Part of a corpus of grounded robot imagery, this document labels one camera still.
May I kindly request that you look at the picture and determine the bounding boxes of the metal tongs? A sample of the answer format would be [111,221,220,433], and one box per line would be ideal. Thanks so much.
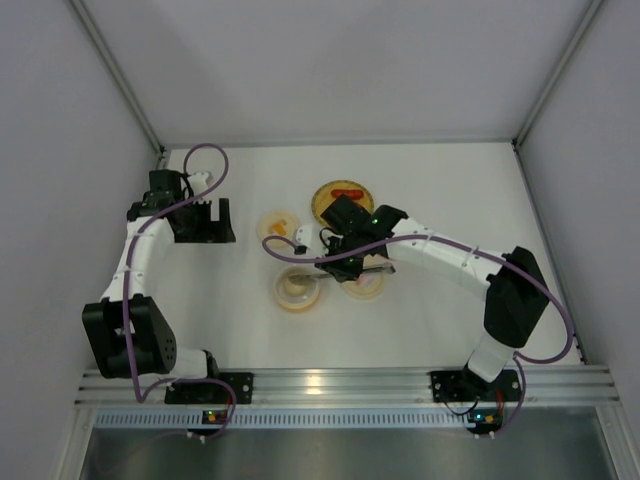
[287,263,396,285]

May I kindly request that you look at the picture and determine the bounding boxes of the red sausage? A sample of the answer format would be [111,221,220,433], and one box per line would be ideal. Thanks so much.
[331,189,364,200]

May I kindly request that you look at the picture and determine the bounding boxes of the cream lid orange handle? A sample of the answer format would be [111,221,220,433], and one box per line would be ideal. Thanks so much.
[257,210,300,250]

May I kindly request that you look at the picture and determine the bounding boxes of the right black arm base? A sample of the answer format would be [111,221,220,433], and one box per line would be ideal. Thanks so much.
[429,368,522,403]

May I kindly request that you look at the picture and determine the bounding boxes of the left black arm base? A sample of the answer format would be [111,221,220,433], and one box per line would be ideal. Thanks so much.
[164,372,254,405]

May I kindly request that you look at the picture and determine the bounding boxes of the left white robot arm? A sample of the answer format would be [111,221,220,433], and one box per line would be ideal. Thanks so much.
[82,170,236,379]

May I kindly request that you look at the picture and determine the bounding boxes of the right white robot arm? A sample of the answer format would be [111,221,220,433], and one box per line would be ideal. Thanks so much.
[294,195,549,383]

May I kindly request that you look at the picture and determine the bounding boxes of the left orange lunch container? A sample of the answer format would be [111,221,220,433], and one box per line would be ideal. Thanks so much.
[272,266,321,313]

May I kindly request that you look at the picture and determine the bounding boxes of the round bamboo plate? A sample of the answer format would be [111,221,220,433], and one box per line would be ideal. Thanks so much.
[311,180,375,227]

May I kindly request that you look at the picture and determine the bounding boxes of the cream lid pink handle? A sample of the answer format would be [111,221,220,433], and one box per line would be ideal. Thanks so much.
[341,274,385,301]

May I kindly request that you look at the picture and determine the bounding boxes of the left aluminium frame post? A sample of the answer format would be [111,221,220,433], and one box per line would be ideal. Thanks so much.
[66,0,166,162]

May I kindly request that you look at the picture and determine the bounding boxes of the aluminium frame post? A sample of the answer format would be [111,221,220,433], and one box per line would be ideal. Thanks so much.
[66,0,166,162]
[512,0,609,149]

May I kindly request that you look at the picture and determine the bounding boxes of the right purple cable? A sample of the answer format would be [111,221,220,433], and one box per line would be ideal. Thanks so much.
[262,235,574,439]

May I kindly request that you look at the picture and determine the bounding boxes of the perforated cable duct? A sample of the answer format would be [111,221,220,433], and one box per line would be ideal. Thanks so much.
[94,408,471,430]

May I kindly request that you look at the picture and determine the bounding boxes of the aluminium front rail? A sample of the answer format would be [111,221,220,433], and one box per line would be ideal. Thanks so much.
[74,365,620,407]

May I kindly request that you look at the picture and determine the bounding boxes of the right aluminium frame post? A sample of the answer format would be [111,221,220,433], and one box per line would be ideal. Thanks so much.
[512,0,609,149]

